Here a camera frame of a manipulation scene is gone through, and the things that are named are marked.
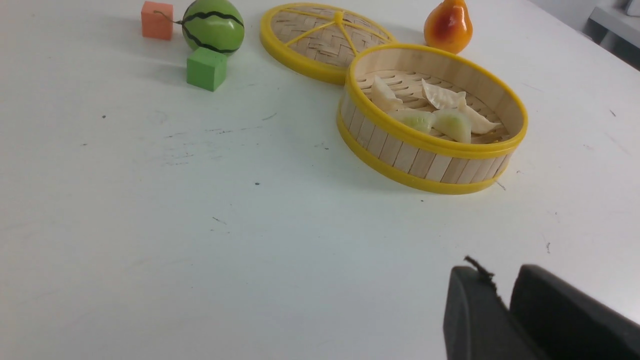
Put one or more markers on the orange toy pear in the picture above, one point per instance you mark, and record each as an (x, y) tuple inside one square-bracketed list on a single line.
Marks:
[(449, 27)]

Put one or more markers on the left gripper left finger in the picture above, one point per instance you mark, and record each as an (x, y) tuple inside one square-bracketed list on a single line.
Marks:
[(477, 325)]

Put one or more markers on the woven bamboo steamer lid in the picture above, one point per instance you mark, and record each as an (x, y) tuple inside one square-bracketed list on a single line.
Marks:
[(317, 40)]

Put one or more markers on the grey furniture at background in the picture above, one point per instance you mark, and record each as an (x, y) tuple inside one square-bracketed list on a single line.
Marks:
[(610, 27)]

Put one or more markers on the bamboo steamer tray yellow rim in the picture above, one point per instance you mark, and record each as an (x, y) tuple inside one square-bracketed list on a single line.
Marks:
[(428, 162)]

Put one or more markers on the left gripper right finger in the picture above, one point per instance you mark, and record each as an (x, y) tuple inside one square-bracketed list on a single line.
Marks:
[(567, 324)]

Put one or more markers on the white dumpling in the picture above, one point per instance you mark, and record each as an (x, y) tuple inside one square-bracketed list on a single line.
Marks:
[(479, 124), (383, 97), (441, 98)]

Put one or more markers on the orange foam cube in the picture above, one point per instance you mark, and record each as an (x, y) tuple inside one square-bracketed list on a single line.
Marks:
[(157, 20)]

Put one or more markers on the green-tinted dumpling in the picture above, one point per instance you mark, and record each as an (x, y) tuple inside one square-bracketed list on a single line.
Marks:
[(453, 124), (421, 121)]

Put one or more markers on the green toy watermelon ball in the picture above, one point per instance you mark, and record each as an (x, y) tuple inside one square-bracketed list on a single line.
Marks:
[(216, 25)]

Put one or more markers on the green foam cube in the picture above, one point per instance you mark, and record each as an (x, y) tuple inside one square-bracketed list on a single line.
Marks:
[(206, 69)]

